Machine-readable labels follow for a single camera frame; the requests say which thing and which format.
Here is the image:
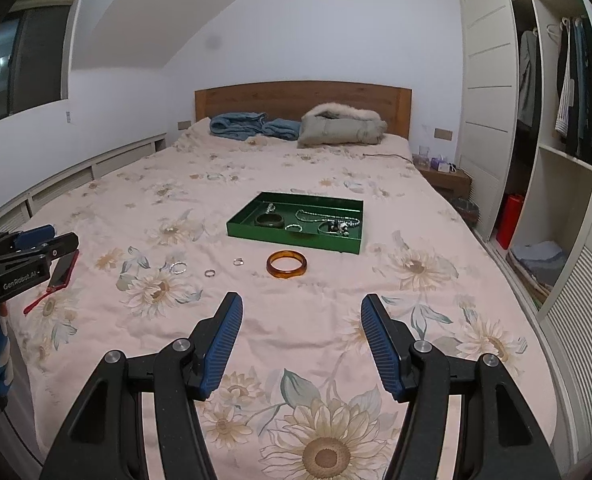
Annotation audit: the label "grey hanging garment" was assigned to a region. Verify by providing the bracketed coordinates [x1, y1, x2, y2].
[517, 30, 538, 129]

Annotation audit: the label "window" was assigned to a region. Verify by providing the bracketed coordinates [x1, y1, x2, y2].
[0, 0, 83, 132]

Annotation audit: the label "green rectangular tray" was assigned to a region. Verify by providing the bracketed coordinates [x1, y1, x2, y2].
[226, 191, 366, 257]

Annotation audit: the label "striped hanging garment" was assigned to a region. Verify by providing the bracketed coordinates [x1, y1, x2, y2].
[555, 17, 577, 137]

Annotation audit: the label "red phone with wrist strap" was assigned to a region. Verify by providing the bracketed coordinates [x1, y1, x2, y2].
[23, 249, 81, 315]

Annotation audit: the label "amber bangle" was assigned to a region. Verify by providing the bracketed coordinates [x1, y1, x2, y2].
[266, 251, 308, 280]

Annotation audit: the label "grey jacket with fur hood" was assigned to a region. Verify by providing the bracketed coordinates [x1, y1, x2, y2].
[297, 102, 388, 149]

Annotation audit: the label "wooden nightstand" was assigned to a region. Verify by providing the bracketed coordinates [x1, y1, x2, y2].
[416, 166, 473, 197]

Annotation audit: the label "large blue folded garment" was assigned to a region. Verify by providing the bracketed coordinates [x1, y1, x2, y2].
[210, 111, 268, 139]

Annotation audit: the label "small blue folded garment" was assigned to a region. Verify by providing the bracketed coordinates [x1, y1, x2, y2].
[262, 119, 302, 141]

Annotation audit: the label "red cylinder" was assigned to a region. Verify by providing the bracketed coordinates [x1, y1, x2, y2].
[496, 194, 525, 250]

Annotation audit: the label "floral bedsheet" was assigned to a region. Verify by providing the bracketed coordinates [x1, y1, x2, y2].
[0, 116, 559, 480]

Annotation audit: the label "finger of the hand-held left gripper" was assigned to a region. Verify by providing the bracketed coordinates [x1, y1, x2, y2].
[0, 224, 57, 256]
[0, 232, 80, 267]

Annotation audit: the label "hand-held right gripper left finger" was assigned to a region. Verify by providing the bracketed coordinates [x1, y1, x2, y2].
[38, 291, 244, 480]

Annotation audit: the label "silver bead necklace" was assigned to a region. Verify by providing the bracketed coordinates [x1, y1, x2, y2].
[294, 209, 362, 227]

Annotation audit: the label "pile of folded clothes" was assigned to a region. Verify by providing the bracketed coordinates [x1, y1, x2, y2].
[507, 241, 568, 307]

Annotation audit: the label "dark hanging garments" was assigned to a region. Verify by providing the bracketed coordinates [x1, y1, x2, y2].
[568, 17, 592, 159]

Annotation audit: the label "dark waste basket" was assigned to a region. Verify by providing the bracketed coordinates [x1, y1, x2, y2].
[451, 197, 480, 227]

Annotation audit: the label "white wardrobe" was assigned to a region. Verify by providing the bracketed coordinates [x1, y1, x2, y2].
[455, 0, 592, 463]

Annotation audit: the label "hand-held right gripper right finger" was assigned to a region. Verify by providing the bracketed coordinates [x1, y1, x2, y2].
[360, 294, 562, 480]

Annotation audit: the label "wooden headboard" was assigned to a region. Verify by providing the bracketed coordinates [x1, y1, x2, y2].
[194, 80, 413, 138]

